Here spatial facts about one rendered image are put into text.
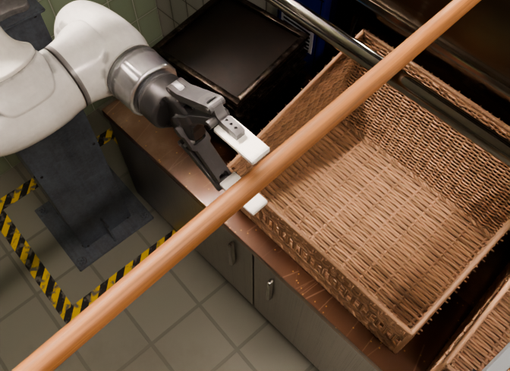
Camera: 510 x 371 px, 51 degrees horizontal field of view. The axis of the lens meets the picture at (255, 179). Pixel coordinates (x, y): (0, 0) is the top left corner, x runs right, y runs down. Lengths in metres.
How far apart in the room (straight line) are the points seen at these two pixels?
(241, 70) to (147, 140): 0.35
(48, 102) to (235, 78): 0.62
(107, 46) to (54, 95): 0.10
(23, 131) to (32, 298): 1.29
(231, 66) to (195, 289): 0.87
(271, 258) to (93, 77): 0.69
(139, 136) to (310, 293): 0.64
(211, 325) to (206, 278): 0.17
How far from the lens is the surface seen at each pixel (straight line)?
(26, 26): 1.29
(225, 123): 0.65
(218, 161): 0.79
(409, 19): 1.29
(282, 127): 1.34
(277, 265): 1.31
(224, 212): 0.67
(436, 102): 0.84
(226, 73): 1.33
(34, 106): 0.79
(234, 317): 1.87
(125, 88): 0.78
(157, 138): 1.51
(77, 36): 0.83
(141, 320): 1.91
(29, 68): 0.78
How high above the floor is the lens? 1.80
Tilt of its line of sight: 60 degrees down
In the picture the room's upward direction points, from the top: straight up
